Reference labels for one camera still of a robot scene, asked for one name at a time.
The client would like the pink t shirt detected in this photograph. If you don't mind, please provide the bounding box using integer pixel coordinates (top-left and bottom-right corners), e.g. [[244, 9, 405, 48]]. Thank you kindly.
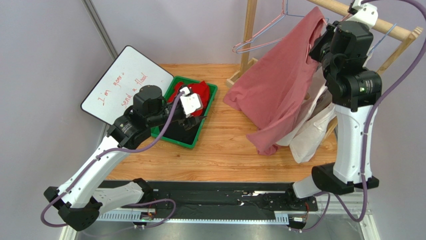
[[223, 6, 326, 156]]

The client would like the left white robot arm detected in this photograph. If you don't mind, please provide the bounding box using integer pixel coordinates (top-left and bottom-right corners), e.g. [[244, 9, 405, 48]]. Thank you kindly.
[[44, 85, 204, 231]]

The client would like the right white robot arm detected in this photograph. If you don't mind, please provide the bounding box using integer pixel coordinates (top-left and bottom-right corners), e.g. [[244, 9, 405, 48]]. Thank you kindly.
[[292, 21, 382, 199]]

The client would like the black t shirt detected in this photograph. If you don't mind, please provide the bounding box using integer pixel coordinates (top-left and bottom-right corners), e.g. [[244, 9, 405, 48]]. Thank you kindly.
[[161, 121, 201, 149]]

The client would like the red t shirt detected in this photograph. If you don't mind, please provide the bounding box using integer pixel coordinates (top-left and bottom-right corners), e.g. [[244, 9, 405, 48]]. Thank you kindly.
[[167, 81, 210, 117]]

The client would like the white shirt on pink hanger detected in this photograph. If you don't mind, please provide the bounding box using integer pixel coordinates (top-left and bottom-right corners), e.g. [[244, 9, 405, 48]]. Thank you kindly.
[[276, 60, 335, 147]]

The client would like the blue hanger holding shirt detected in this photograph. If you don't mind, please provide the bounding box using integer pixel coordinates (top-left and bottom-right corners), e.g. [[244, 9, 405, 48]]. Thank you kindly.
[[367, 23, 397, 58]]

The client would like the white shirt on blue hanger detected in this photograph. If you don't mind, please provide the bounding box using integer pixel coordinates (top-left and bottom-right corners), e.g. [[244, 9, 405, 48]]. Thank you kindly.
[[289, 49, 374, 164]]

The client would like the white whiteboard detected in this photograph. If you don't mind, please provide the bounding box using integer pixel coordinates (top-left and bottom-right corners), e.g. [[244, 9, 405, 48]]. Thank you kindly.
[[80, 45, 174, 125]]

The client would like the wooden clothes rack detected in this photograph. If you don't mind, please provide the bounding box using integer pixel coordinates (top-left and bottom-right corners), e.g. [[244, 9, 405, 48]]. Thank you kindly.
[[225, 0, 424, 141]]

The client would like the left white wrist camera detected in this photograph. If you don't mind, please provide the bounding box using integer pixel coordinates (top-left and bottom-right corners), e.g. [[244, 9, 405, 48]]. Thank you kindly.
[[179, 86, 204, 118]]

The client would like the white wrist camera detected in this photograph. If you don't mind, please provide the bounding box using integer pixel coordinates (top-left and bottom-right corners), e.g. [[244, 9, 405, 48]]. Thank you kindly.
[[346, 0, 378, 29], [179, 86, 204, 118]]

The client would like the pink wire hanger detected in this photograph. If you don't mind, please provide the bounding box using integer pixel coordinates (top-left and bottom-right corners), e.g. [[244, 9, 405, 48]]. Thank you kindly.
[[231, 0, 288, 54]]

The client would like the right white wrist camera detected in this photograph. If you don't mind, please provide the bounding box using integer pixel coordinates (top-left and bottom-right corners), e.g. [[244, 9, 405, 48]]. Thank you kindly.
[[346, 0, 378, 29]]

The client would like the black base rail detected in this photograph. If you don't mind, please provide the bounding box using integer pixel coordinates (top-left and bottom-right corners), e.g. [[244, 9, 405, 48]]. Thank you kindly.
[[98, 180, 327, 229]]

